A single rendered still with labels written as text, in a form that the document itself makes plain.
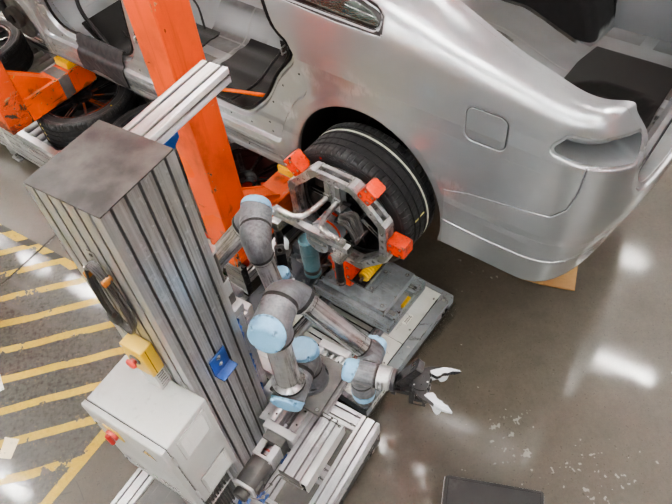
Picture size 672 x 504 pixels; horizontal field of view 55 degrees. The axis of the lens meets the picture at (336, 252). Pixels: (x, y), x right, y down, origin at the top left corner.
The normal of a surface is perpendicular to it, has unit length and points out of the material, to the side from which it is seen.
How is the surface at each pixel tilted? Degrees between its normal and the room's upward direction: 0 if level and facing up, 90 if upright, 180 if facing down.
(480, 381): 0
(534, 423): 0
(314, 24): 80
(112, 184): 0
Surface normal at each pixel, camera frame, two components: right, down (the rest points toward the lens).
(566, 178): -0.43, 0.73
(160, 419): -0.08, -0.63
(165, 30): 0.80, 0.42
